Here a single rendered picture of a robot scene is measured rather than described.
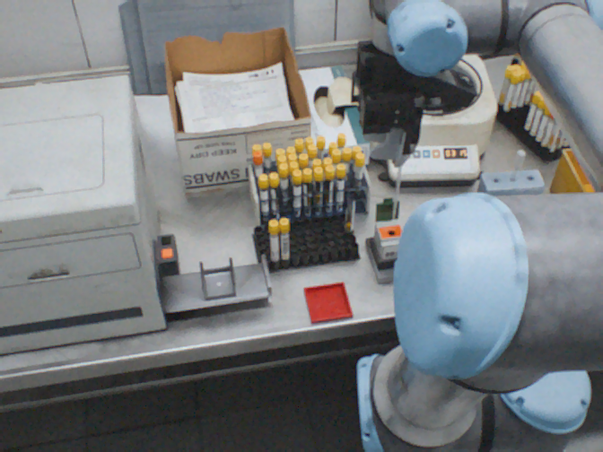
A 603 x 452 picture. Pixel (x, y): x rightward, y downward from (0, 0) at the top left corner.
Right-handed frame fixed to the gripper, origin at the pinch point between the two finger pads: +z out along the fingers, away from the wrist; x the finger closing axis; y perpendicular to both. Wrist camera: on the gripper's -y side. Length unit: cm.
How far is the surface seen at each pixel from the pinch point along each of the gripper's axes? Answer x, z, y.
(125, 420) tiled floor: -26, 112, 59
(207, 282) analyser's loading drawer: 1.6, 20.5, 30.3
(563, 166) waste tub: -9.5, 16.8, -34.2
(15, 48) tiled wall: -57, 12, 62
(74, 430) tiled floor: -26, 112, 72
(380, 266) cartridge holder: 2.4, 22.2, 1.9
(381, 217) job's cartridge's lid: -2.8, 15.9, 0.8
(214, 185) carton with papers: -22.5, 23.0, 26.7
